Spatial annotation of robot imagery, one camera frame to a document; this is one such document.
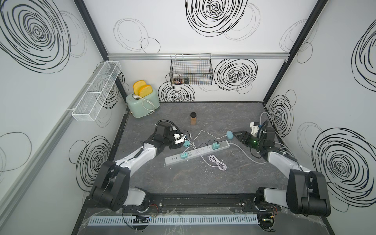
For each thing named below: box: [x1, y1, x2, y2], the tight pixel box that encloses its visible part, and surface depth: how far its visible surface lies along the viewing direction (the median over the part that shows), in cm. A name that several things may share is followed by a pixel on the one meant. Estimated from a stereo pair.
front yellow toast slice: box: [139, 84, 154, 98], surface depth 102 cm
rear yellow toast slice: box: [133, 79, 147, 96], surface depth 104 cm
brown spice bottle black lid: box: [189, 111, 197, 126], surface depth 104 cm
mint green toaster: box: [125, 89, 161, 119], surface depth 104 cm
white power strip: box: [164, 140, 231, 167], surface depth 91 cm
